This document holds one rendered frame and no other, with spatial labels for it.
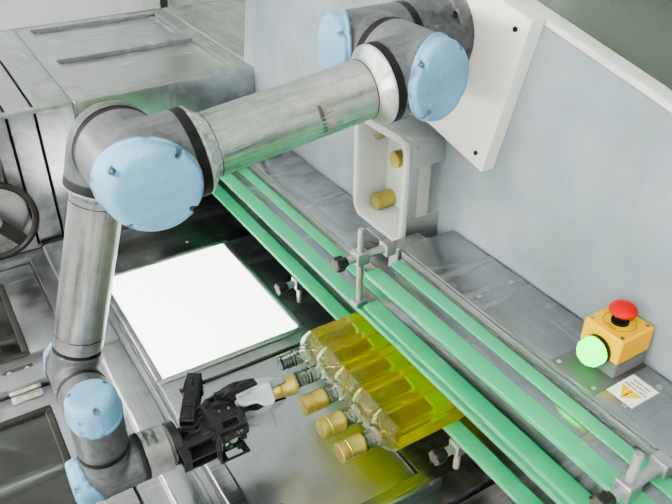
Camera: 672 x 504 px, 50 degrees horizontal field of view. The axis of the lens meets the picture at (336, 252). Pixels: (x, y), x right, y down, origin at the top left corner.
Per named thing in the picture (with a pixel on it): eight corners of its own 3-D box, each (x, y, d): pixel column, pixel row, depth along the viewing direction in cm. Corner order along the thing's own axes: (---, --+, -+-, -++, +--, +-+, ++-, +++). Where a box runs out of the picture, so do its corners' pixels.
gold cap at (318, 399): (319, 397, 124) (297, 407, 122) (319, 382, 122) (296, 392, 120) (330, 410, 122) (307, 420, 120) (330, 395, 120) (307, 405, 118)
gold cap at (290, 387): (293, 384, 126) (269, 390, 125) (292, 369, 124) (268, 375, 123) (299, 398, 123) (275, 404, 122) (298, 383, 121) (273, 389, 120)
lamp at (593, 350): (583, 351, 107) (569, 358, 105) (589, 327, 104) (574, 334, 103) (607, 368, 104) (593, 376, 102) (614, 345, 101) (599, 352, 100)
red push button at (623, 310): (598, 320, 104) (603, 302, 102) (617, 312, 106) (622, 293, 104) (621, 336, 102) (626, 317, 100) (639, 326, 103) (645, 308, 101)
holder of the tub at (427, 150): (386, 220, 159) (357, 230, 156) (392, 103, 144) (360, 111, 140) (434, 257, 147) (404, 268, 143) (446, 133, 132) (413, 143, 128)
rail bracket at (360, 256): (384, 288, 141) (330, 308, 135) (388, 214, 132) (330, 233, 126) (393, 296, 139) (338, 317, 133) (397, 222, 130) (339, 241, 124)
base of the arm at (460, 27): (423, -31, 120) (375, -24, 116) (482, 1, 110) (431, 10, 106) (411, 54, 130) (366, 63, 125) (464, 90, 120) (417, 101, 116)
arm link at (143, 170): (416, 5, 107) (56, 121, 87) (483, 29, 97) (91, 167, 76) (418, 81, 114) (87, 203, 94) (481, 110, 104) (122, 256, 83)
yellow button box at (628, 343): (608, 336, 112) (575, 352, 108) (619, 298, 108) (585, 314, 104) (646, 362, 107) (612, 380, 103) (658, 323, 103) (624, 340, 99)
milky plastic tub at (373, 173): (385, 200, 156) (352, 210, 152) (390, 103, 144) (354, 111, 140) (435, 236, 144) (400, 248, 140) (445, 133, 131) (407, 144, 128)
